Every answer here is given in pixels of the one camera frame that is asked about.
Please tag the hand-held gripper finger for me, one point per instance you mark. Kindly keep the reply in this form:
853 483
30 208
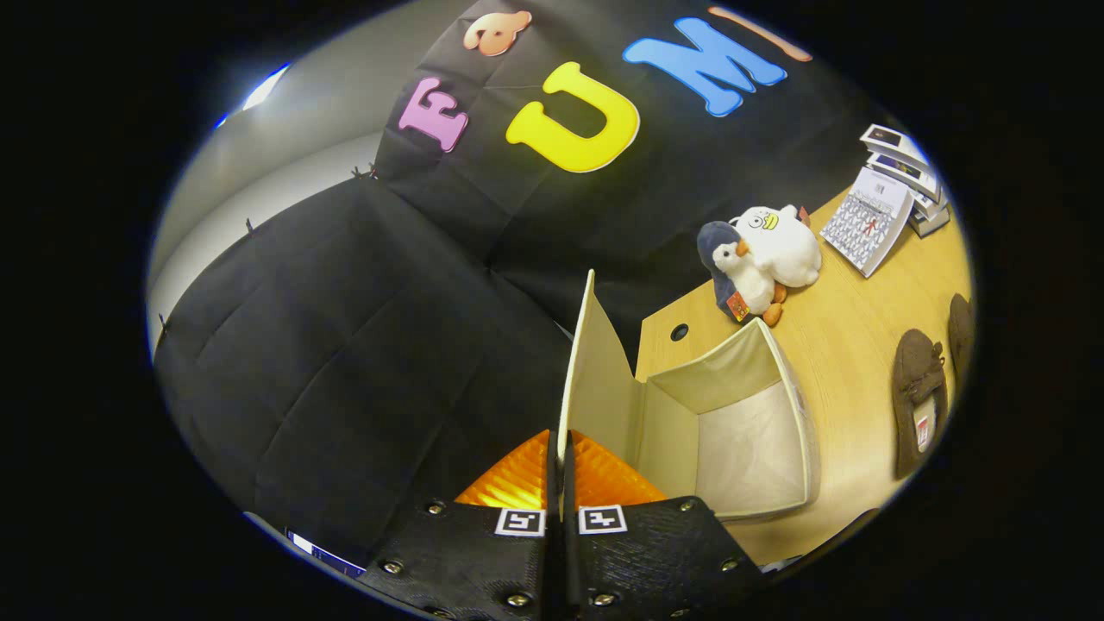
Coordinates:
553 492
569 500

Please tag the beige fabric storage box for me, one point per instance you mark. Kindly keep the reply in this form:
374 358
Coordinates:
750 440

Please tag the brown fuzzy shoe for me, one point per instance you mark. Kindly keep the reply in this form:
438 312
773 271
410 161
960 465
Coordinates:
962 332
918 379

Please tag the grey penguin plush toy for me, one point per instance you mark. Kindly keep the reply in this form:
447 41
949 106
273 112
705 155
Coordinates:
742 272

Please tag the white duck plush toy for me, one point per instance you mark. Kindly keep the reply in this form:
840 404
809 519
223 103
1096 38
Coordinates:
785 246

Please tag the grey patterned cover book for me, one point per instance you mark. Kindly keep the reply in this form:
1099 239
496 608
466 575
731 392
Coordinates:
867 224

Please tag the dark cover book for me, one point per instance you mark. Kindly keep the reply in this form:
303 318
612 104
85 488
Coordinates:
933 224

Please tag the white book black print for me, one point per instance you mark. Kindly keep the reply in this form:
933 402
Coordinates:
931 205

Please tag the white book blue picture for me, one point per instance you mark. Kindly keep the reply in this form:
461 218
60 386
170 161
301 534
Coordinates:
906 171

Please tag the large ceiling light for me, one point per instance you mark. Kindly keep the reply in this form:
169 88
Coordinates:
263 89

